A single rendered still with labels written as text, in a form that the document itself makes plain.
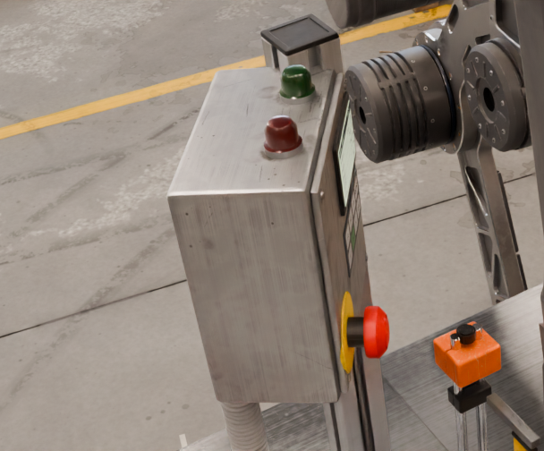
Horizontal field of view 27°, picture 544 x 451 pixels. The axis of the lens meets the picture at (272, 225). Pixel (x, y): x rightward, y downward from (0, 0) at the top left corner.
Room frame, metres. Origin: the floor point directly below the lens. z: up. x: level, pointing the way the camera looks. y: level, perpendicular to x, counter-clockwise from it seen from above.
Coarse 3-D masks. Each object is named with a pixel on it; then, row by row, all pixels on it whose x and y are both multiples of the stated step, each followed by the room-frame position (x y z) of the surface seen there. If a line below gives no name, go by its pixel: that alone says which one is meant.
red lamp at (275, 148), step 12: (276, 120) 0.64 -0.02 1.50; (288, 120) 0.64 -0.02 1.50; (276, 132) 0.63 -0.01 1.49; (288, 132) 0.63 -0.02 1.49; (264, 144) 0.64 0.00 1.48; (276, 144) 0.63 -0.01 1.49; (288, 144) 0.63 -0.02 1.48; (300, 144) 0.63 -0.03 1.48; (276, 156) 0.63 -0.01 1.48; (288, 156) 0.63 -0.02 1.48
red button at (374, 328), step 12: (372, 312) 0.61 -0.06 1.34; (384, 312) 0.62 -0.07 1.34; (348, 324) 0.61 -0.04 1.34; (360, 324) 0.61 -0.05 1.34; (372, 324) 0.60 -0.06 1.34; (384, 324) 0.61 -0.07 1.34; (348, 336) 0.61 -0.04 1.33; (360, 336) 0.61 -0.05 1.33; (372, 336) 0.60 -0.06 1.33; (384, 336) 0.60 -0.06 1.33; (372, 348) 0.59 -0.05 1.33; (384, 348) 0.60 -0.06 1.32
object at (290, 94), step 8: (296, 64) 0.71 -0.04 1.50; (288, 72) 0.70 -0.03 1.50; (296, 72) 0.70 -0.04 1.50; (304, 72) 0.70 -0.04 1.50; (280, 80) 0.71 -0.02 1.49; (288, 80) 0.70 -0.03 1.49; (296, 80) 0.70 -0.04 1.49; (304, 80) 0.70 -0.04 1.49; (288, 88) 0.70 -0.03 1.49; (296, 88) 0.70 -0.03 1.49; (304, 88) 0.70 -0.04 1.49; (312, 88) 0.70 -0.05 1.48; (280, 96) 0.70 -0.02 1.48; (288, 96) 0.70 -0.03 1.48; (296, 96) 0.70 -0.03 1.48; (304, 96) 0.70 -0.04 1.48; (312, 96) 0.70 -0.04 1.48; (288, 104) 0.70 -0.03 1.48; (296, 104) 0.69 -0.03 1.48
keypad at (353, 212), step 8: (352, 184) 0.71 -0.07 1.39; (352, 192) 0.70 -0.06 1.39; (352, 200) 0.70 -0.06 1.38; (360, 200) 0.73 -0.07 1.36; (352, 208) 0.69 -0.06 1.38; (360, 208) 0.73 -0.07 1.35; (352, 216) 0.69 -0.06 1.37; (352, 224) 0.69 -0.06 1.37; (344, 232) 0.65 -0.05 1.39; (352, 232) 0.68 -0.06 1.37; (344, 240) 0.65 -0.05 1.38; (352, 240) 0.68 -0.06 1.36; (344, 248) 0.65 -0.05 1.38; (352, 248) 0.67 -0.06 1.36; (352, 256) 0.67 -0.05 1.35; (352, 264) 0.66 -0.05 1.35
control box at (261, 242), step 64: (256, 128) 0.67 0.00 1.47; (320, 128) 0.66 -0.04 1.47; (192, 192) 0.61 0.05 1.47; (256, 192) 0.60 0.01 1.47; (320, 192) 0.60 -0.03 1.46; (192, 256) 0.61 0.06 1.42; (256, 256) 0.60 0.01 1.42; (320, 256) 0.59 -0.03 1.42; (256, 320) 0.60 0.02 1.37; (320, 320) 0.59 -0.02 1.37; (256, 384) 0.60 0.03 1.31; (320, 384) 0.59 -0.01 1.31
